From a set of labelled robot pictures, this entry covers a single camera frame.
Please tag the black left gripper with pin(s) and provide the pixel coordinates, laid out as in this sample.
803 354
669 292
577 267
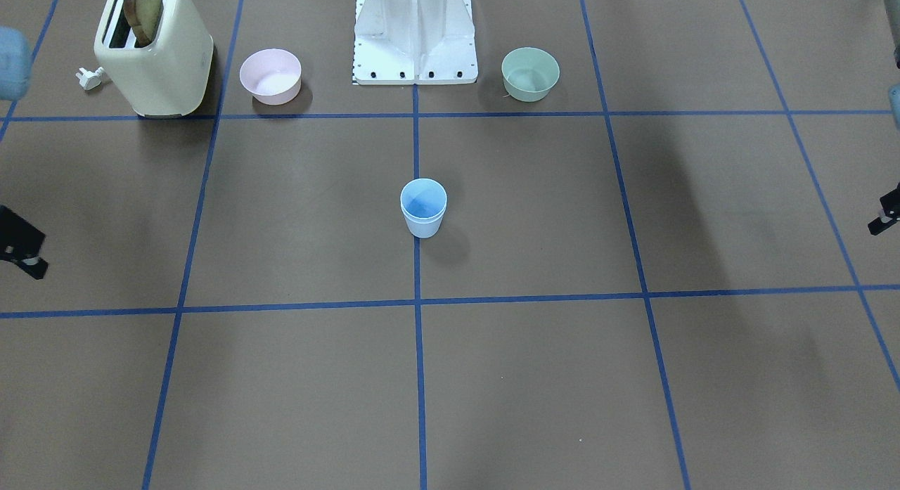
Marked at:
887 219

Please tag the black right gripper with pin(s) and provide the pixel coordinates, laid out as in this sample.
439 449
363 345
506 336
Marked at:
19 241

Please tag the light blue cup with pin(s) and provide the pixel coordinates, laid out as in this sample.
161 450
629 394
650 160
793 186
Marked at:
423 227
423 198

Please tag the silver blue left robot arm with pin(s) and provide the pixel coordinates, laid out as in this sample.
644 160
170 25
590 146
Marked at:
891 8

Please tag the white toaster power plug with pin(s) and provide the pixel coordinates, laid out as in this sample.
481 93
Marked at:
89 80

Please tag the cream toaster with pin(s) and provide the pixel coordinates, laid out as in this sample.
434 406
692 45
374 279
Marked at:
168 77

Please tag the toast slice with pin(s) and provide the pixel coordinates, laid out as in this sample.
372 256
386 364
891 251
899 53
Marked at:
143 16

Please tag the pink bowl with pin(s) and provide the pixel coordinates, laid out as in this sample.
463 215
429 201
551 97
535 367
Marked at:
272 76

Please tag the green bowl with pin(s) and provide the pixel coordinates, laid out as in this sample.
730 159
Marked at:
529 74

